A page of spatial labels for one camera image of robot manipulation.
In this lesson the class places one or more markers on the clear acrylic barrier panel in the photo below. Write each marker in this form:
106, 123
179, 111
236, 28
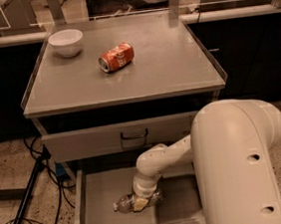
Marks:
128, 0

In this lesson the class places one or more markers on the grey top drawer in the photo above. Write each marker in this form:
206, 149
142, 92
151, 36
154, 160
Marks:
101, 140

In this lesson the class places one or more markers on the clear plastic water bottle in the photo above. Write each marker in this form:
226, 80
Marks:
126, 203

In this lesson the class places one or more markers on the black drawer handle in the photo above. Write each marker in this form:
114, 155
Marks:
134, 136

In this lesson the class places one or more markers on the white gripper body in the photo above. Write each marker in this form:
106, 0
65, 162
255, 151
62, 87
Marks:
144, 191

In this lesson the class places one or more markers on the orange soda can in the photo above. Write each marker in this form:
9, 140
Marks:
117, 57

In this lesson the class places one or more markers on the grey drawer cabinet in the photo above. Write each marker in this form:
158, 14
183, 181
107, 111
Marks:
171, 73

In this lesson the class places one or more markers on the black tripod leg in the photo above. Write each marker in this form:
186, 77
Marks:
37, 168

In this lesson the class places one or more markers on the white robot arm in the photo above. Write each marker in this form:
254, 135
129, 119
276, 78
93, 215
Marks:
229, 146

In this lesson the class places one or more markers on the grey open middle drawer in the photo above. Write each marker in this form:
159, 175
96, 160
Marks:
97, 193

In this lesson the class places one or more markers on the white ceramic bowl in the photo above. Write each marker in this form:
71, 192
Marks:
67, 43

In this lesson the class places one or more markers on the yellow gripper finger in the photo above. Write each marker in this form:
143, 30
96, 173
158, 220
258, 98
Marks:
140, 204

